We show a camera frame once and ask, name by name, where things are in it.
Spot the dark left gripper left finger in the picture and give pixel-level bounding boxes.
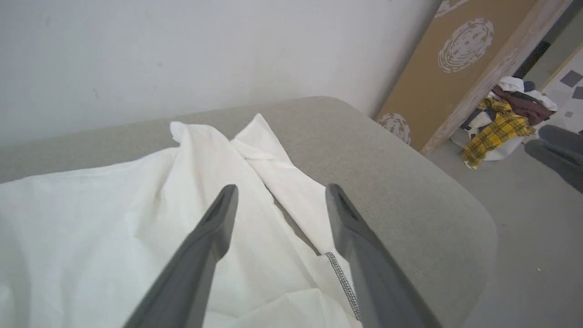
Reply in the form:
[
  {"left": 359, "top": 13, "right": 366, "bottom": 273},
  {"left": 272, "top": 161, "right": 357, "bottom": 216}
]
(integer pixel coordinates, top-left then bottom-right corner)
[{"left": 123, "top": 184, "right": 239, "bottom": 328}]

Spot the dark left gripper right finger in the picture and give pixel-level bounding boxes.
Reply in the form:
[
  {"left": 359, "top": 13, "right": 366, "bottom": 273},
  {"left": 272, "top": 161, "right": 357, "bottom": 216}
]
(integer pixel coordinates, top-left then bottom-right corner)
[{"left": 325, "top": 183, "right": 443, "bottom": 328}]

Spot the white garment with grey stitching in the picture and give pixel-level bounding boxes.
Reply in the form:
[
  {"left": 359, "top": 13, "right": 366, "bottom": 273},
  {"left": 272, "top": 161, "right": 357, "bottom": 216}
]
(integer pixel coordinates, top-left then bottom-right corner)
[{"left": 0, "top": 113, "right": 365, "bottom": 328}]

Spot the dark red garment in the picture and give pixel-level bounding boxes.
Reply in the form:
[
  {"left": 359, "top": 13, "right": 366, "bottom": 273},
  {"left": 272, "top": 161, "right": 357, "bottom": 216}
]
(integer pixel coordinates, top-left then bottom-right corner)
[{"left": 491, "top": 86, "right": 555, "bottom": 127}]

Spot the yellow plaid shirt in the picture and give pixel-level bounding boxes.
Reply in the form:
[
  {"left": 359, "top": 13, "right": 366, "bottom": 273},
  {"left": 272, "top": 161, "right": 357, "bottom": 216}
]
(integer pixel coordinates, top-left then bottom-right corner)
[{"left": 461, "top": 97, "right": 537, "bottom": 169}]

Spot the brown board with white prints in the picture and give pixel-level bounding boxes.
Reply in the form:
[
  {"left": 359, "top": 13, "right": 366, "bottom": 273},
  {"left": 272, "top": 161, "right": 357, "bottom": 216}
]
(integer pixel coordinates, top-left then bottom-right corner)
[{"left": 376, "top": 0, "right": 539, "bottom": 153}]

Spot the dark grey object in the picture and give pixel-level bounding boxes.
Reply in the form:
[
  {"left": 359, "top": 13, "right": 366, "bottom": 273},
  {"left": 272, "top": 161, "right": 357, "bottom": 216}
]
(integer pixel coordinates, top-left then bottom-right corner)
[{"left": 524, "top": 124, "right": 583, "bottom": 194}]

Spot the whitewashed wooden beam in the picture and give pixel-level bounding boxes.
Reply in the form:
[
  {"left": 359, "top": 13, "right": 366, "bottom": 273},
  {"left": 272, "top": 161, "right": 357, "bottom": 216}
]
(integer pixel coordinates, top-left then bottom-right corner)
[{"left": 419, "top": 0, "right": 573, "bottom": 156}]

